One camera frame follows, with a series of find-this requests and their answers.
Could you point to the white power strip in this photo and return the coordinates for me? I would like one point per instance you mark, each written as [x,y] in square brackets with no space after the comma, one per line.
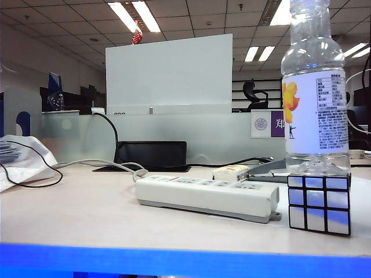
[203,197]

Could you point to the ceiling light strip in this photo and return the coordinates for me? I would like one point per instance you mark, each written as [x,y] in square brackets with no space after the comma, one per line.
[266,53]
[362,52]
[251,54]
[356,49]
[281,14]
[123,16]
[146,16]

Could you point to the blue edge strip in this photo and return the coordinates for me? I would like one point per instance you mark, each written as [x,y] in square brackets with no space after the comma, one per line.
[185,260]

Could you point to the frosted glass desk divider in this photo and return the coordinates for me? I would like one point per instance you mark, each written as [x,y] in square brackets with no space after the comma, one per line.
[217,136]

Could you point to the yellow tissue pack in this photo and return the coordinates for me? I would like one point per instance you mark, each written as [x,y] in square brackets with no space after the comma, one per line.
[229,172]

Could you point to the white partition board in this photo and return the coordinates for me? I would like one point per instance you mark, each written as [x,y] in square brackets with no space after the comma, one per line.
[168,72]

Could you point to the black office chair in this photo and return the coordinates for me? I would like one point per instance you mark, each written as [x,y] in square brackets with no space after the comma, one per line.
[251,92]

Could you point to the grey stapler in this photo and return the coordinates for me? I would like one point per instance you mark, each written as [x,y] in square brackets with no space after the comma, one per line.
[272,167]

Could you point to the purple white name plate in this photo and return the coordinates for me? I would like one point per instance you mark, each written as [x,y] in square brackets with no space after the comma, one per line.
[276,124]

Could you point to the red hanging ornament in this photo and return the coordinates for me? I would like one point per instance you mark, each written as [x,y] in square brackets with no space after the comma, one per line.
[137,37]

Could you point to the clear labelled water bottle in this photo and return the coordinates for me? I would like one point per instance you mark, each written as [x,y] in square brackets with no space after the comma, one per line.
[316,116]

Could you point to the blue acrylic sign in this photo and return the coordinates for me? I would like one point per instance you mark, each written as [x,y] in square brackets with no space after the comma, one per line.
[55,89]

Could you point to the silver mirror puzzle cube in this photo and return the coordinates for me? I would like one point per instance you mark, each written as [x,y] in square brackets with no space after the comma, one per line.
[316,202]

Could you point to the white paper stack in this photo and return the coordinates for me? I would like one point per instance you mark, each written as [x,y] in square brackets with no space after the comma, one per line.
[29,162]

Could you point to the black monitor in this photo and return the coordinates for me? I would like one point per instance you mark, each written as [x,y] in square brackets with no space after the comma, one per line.
[360,116]

